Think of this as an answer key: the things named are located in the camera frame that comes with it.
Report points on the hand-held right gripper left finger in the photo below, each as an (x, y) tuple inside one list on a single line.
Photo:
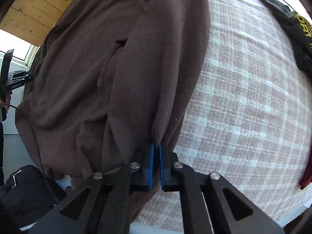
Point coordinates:
[(151, 165)]

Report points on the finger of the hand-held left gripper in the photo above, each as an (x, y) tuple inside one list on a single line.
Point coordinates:
[(23, 78), (20, 72)]

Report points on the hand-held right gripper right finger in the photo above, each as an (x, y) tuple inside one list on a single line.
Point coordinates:
[(162, 168)]

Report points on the brown garment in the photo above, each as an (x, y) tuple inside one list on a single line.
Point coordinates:
[(109, 65)]

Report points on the person's left hand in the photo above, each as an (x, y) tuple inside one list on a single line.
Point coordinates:
[(7, 98)]

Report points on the white framed window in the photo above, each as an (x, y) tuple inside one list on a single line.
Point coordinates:
[(17, 46)]

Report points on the person's black jacket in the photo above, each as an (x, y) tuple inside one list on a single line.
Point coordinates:
[(1, 151)]

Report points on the pink plaid blanket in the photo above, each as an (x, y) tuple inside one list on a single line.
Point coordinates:
[(243, 102)]

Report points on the black bag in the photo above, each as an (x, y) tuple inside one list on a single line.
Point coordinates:
[(26, 195)]

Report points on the red cloth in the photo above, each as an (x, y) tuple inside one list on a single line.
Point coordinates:
[(307, 179)]

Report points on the black garment with yellow print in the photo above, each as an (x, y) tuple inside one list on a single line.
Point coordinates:
[(292, 29)]

